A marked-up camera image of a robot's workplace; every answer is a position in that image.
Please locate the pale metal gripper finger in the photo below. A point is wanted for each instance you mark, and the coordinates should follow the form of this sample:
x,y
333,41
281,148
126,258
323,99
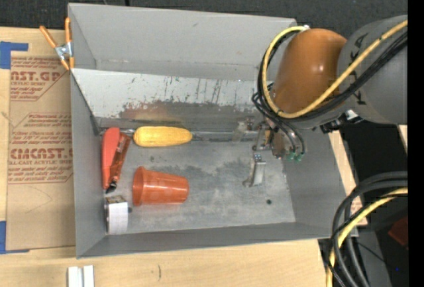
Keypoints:
x,y
241,131
257,173

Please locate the grey metal bin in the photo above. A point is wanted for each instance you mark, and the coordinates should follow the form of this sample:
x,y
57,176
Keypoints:
x,y
215,176

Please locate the yellow corn cob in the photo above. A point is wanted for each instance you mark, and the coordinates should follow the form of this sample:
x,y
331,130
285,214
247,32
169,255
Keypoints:
x,y
162,136

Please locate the orange plastic cup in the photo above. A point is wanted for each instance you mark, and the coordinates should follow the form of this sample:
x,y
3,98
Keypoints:
x,y
160,187

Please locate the red hand tool black tip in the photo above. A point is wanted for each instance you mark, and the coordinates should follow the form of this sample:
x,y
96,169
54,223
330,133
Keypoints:
x,y
111,156

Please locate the white paper roll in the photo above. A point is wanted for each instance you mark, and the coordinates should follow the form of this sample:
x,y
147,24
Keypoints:
x,y
117,217

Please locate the brown cardboard board red print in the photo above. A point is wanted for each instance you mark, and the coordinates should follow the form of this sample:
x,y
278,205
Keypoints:
x,y
36,206

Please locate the black cylinder on white bracket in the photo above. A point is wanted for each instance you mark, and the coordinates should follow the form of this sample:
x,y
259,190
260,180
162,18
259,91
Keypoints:
x,y
330,127

